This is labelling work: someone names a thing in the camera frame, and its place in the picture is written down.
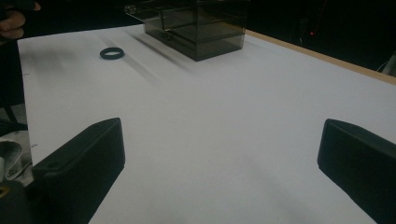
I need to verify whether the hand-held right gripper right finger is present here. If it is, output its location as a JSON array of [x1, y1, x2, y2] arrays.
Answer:
[[317, 118, 396, 224]]

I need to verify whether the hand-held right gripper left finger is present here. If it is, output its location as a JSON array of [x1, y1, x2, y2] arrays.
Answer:
[[32, 117, 126, 224]]

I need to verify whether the black ring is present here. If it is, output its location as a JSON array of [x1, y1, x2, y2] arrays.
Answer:
[[99, 47, 126, 61]]

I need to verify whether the smoky transparent acrylic box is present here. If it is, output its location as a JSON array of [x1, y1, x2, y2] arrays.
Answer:
[[124, 0, 251, 63]]

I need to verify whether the grey shoe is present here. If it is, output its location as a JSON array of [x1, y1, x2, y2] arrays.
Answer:
[[0, 138, 24, 183]]

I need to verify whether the white cable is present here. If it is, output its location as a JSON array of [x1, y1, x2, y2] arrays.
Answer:
[[376, 59, 393, 73]]

